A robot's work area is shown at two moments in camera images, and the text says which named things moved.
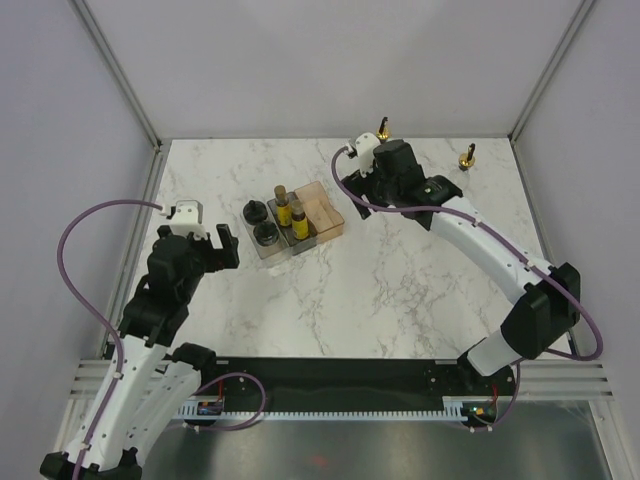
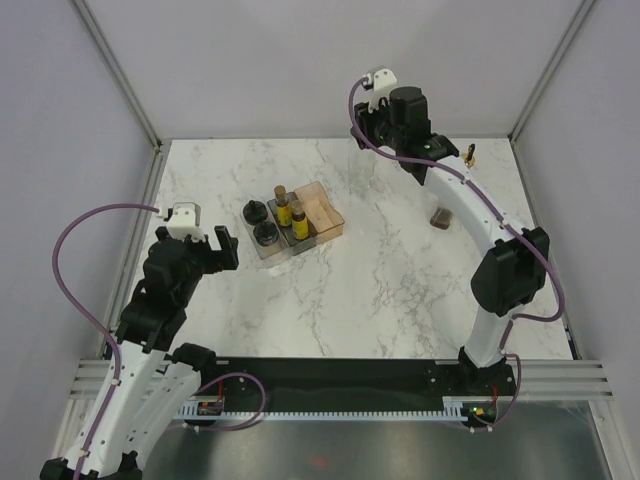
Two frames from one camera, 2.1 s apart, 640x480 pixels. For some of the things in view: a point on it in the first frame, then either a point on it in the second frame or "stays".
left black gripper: [220, 258] stays
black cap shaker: [254, 212] stays
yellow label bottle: [300, 226] stays
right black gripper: [361, 185] to [365, 120]
